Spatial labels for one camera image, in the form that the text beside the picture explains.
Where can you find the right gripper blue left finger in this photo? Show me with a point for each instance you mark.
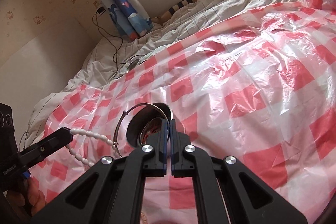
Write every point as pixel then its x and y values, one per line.
pixel 112 190

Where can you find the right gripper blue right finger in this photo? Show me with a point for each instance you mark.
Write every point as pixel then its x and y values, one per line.
pixel 226 191

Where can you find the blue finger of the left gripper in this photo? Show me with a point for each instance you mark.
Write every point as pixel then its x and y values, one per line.
pixel 37 152

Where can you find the thin silver bangle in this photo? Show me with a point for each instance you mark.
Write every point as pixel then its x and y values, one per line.
pixel 139 118

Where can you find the person's left hand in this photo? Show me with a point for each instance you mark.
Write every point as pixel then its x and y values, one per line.
pixel 28 203

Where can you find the round silver metal tin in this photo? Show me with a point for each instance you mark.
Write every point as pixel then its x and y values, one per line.
pixel 148 124

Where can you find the red white checkered plastic sheet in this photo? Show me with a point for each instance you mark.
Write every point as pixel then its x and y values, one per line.
pixel 259 85

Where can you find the white striped duvet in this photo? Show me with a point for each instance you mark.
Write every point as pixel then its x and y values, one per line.
pixel 104 64

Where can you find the black striped pillow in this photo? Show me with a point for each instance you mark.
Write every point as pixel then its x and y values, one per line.
pixel 171 11

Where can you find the wall socket with charger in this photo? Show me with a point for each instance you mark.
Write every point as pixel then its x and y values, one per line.
pixel 100 9

